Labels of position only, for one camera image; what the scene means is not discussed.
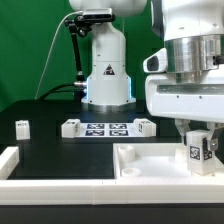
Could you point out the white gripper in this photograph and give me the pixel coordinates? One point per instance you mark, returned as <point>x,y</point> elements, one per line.
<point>200,102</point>

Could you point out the white square table top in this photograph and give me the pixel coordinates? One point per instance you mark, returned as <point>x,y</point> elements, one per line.
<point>150,160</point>

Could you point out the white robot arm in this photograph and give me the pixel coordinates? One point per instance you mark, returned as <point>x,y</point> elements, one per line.
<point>185,78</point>

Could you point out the sheet of four fiducial tags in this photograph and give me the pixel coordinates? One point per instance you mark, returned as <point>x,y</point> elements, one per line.
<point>107,130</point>

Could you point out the white u-shaped fence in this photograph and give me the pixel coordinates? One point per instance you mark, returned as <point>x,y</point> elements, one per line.
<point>194,189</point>

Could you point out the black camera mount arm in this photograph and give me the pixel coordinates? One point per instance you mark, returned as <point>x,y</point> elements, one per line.
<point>77,28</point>

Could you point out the grey depth camera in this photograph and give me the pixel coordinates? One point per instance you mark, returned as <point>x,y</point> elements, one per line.
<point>97,14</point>

